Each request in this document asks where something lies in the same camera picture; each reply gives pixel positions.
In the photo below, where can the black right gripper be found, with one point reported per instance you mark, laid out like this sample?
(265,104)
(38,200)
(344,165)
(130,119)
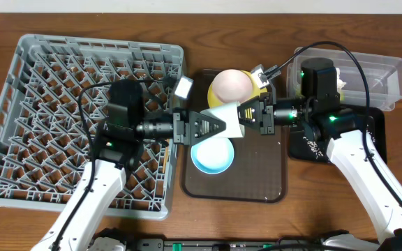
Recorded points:
(266,115)

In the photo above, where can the wooden chopstick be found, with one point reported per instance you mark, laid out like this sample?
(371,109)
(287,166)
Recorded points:
(165,159)

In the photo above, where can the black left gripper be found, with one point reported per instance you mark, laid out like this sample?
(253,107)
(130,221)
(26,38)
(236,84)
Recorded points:
(179,127)

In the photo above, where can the dark brown serving tray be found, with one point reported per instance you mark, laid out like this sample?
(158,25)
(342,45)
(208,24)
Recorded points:
(258,172)

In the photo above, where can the light blue bowl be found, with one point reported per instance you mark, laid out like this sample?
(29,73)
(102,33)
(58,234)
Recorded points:
(213,155)

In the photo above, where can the clear plastic waste bin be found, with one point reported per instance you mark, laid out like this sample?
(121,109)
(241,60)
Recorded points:
(383,75)

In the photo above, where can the black waste tray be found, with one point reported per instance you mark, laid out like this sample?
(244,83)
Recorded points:
(376,129)

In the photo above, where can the leftover rice food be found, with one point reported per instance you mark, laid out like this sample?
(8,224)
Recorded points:
(311,148)

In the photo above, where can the white paper cup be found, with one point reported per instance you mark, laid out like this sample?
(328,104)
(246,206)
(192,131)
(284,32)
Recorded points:
(228,113)

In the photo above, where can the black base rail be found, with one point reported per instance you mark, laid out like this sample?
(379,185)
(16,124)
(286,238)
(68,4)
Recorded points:
(116,240)

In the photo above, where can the yellow plate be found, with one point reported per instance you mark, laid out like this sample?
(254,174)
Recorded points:
(214,101)

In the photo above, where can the white paper napkin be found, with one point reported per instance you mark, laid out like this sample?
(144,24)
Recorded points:
(339,82)

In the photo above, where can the grey dishwasher rack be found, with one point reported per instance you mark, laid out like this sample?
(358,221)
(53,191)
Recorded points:
(54,85)

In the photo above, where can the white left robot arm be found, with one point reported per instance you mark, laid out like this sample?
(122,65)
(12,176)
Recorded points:
(114,153)

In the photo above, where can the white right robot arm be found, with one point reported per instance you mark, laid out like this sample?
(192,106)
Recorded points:
(342,136)

